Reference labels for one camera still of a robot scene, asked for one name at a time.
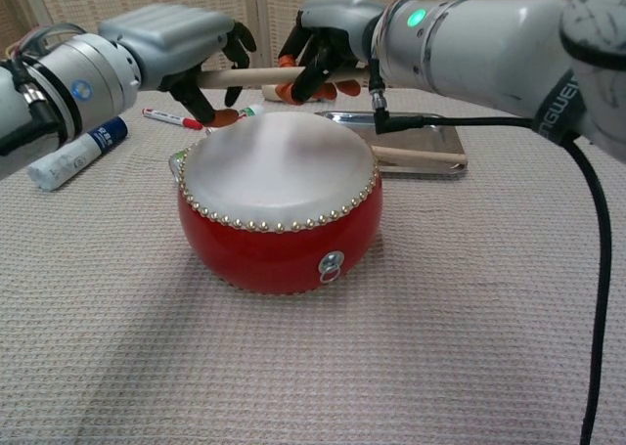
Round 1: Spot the white green small tube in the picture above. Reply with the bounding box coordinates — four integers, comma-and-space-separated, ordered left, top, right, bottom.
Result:
204, 103, 266, 136

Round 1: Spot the stainless steel tray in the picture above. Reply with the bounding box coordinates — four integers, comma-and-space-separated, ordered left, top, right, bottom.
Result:
316, 111, 470, 178

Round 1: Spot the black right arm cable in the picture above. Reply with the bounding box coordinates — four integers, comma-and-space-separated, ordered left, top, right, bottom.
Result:
369, 58, 613, 445

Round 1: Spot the white bottle blue cap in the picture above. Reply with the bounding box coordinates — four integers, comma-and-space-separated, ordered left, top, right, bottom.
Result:
26, 116, 129, 191

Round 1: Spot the beige squeeze bottle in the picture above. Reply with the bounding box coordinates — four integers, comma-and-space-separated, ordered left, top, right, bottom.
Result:
261, 83, 295, 104

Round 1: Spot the red white marker pen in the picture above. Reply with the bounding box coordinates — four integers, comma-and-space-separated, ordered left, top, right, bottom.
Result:
141, 107, 204, 131

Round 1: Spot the beige woven tablecloth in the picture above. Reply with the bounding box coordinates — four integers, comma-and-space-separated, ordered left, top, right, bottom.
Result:
0, 87, 626, 445

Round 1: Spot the red drum white head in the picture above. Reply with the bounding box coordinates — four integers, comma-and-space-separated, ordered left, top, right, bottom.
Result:
168, 111, 384, 297

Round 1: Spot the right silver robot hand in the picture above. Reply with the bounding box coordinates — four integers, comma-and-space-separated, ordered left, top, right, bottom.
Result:
277, 0, 392, 105

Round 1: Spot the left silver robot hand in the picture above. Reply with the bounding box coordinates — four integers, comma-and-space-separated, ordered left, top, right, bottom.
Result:
97, 3, 257, 127

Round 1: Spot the wooden drumstick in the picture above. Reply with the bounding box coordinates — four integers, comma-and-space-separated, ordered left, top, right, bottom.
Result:
371, 145, 468, 165
198, 67, 372, 90

